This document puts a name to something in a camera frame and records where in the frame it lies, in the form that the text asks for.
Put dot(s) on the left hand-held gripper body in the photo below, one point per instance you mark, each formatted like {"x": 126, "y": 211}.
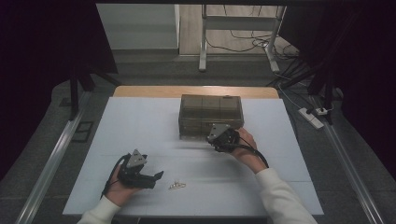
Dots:
{"x": 134, "y": 171}

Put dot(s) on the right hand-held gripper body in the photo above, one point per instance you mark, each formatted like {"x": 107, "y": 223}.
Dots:
{"x": 225, "y": 137}

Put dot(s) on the clear brown drawer box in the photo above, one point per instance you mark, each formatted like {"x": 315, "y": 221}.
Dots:
{"x": 202, "y": 112}

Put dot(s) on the person's left hand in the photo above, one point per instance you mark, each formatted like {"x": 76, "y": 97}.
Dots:
{"x": 120, "y": 191}

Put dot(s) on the person's right hand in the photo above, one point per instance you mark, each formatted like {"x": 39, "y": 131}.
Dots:
{"x": 249, "y": 152}

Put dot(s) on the white table mat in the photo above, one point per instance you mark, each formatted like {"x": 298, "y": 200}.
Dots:
{"x": 149, "y": 130}

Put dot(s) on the black floor outlet plate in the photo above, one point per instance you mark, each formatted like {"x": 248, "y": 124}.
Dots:
{"x": 82, "y": 131}

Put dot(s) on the white power strip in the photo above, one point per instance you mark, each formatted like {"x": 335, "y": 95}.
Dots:
{"x": 310, "y": 118}

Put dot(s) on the black stand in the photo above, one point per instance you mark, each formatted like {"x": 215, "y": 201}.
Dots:
{"x": 327, "y": 84}
{"x": 74, "y": 93}

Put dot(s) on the white plug adapter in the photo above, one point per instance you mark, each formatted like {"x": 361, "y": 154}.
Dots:
{"x": 322, "y": 110}

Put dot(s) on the white cabinet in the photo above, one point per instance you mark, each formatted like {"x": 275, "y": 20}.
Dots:
{"x": 140, "y": 28}

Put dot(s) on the aluminium rail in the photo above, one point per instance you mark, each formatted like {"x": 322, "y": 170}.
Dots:
{"x": 51, "y": 165}
{"x": 351, "y": 174}

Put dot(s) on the white metal desk frame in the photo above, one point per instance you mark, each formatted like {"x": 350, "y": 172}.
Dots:
{"x": 203, "y": 37}

